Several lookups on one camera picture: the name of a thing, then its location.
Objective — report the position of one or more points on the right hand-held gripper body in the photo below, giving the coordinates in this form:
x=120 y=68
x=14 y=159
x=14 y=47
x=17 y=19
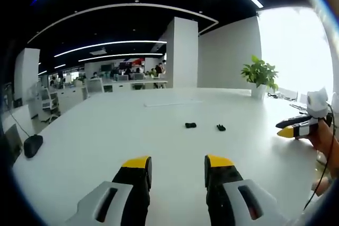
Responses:
x=317 y=104

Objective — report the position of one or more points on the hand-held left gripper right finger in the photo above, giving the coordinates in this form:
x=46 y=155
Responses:
x=238 y=197

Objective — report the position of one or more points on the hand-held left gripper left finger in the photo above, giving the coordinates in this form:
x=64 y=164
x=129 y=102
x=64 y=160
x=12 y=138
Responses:
x=106 y=199

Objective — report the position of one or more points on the black plastic buckle pronged part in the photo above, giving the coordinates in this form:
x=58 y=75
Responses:
x=221 y=127

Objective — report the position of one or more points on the black plastic buckle socket part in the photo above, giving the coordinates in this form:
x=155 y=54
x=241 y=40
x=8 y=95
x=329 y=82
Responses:
x=190 y=125

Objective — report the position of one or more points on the person's right hand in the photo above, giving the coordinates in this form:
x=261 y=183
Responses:
x=325 y=137

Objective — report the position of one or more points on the green potted plant white pot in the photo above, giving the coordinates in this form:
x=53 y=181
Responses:
x=260 y=76

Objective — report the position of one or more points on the black desk device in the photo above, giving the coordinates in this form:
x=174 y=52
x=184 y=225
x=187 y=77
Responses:
x=32 y=145

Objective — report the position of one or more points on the white mesh office chair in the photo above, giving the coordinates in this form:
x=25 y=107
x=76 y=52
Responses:
x=49 y=102

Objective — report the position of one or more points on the white office desk row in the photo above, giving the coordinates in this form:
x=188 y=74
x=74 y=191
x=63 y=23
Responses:
x=135 y=84

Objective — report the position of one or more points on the straight ceiling light strip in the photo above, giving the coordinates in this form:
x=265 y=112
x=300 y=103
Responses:
x=119 y=56
x=111 y=44

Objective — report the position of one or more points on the curved ceiling light strip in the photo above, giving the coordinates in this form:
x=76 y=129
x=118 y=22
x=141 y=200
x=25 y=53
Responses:
x=119 y=8

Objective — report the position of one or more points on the wall monitor screen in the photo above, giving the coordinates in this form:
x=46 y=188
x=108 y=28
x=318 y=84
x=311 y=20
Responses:
x=106 y=67

